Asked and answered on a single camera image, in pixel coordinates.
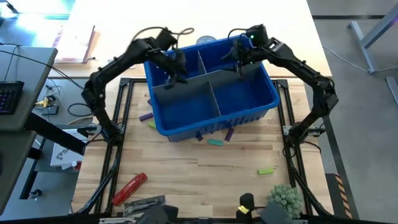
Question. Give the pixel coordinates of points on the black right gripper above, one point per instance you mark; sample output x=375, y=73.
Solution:
x=250, y=53

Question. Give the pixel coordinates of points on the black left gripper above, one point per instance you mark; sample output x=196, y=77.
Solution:
x=175, y=63

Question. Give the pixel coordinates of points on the blue plastic bin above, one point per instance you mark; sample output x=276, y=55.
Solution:
x=239, y=96

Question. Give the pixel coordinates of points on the green wooden block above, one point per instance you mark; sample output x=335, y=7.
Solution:
x=266, y=171
x=151, y=125

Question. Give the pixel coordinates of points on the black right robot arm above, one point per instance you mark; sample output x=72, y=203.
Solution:
x=298, y=62

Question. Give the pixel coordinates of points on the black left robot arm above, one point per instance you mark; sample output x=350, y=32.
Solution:
x=112, y=70

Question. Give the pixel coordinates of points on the grey metal stand leg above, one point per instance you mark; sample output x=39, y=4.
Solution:
x=362, y=46

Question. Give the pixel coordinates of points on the black small box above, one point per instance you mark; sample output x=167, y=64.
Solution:
x=51, y=110

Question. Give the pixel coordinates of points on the red capped can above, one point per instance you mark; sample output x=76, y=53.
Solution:
x=76, y=165

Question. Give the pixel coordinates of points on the yellow connector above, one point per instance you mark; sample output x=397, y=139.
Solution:
x=46, y=102

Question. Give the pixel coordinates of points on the black desk beam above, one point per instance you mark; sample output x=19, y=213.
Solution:
x=53, y=135

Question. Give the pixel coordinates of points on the grey side desk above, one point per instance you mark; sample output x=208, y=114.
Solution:
x=34, y=71

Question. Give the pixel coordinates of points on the green artificial plant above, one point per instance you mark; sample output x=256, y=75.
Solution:
x=286, y=197

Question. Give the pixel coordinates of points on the black keyboard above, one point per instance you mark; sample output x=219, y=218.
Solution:
x=11, y=98

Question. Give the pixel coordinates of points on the black caster wheel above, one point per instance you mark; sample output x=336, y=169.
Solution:
x=35, y=194

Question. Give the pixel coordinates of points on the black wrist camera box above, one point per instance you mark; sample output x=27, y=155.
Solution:
x=258, y=32
x=166, y=40

